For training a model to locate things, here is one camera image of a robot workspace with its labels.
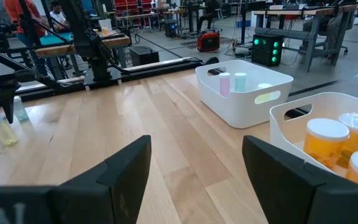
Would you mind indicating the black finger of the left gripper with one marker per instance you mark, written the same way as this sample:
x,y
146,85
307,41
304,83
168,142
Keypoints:
x,y
9,99

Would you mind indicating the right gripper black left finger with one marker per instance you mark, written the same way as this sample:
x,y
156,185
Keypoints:
x,y
104,199

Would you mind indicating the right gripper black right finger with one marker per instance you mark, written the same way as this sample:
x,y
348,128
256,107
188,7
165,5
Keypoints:
x,y
284,199

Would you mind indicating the pale teal translucent pill bottle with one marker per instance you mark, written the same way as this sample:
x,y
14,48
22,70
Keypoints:
x,y
21,112
240,82

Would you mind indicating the pink translucent pill bottle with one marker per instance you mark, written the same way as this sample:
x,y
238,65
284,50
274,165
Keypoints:
x,y
224,85

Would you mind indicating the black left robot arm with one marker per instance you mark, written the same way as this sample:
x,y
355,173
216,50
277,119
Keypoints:
x,y
79,31

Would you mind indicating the person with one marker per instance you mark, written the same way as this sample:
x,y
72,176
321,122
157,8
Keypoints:
x,y
334,31
57,15
208,12
14,12

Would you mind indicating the wood top workbench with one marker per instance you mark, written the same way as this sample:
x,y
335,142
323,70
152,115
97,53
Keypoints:
x,y
315,12
117,41

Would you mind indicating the black square box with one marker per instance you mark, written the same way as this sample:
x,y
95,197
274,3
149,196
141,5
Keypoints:
x,y
143,56

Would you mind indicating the black computer green lights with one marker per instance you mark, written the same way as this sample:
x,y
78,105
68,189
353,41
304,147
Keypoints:
x,y
264,53

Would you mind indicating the red drawer cabinet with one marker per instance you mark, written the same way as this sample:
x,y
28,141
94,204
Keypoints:
x,y
132,6

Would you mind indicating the red portable generator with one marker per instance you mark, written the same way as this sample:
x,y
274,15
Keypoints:
x,y
208,42

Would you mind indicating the blue small box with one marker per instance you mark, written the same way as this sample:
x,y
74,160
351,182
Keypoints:
x,y
243,23

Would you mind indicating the black aluminium table frame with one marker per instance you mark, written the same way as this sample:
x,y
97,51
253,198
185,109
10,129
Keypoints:
x,y
166,67

